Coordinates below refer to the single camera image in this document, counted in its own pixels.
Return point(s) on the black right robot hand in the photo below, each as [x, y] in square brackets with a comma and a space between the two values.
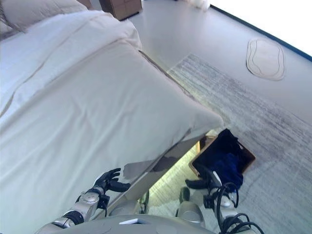
[207, 180]

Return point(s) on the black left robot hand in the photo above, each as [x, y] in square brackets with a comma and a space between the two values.
[108, 180]

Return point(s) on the blue garment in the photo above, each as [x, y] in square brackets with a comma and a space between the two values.
[231, 168]

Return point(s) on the black garment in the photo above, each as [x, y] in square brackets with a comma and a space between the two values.
[219, 148]

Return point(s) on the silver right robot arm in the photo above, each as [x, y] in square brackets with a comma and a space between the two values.
[225, 214]

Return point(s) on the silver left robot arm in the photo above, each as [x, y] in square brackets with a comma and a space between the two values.
[87, 198]

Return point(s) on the brown wooden basket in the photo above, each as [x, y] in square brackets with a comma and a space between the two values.
[249, 157]

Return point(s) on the bed with white duvet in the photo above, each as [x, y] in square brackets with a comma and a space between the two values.
[85, 109]

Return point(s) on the silver left robot leg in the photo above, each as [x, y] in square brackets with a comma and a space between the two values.
[143, 200]

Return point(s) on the grey robot torso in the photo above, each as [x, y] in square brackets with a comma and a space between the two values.
[146, 225]

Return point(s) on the grey woven rug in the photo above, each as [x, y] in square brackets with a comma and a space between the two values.
[243, 109]

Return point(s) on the small oval floor mat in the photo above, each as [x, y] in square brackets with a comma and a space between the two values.
[265, 61]

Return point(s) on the brown wooden nightstand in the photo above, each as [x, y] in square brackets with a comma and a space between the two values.
[122, 8]

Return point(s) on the plain white pillow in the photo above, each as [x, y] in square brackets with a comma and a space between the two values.
[44, 12]

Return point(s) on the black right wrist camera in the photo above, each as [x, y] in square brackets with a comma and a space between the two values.
[208, 201]

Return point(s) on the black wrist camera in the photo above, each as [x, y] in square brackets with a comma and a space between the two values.
[208, 201]
[103, 202]

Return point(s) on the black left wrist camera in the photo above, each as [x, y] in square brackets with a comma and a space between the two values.
[103, 202]

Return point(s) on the reflective bed frame base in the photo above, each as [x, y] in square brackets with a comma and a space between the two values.
[146, 175]

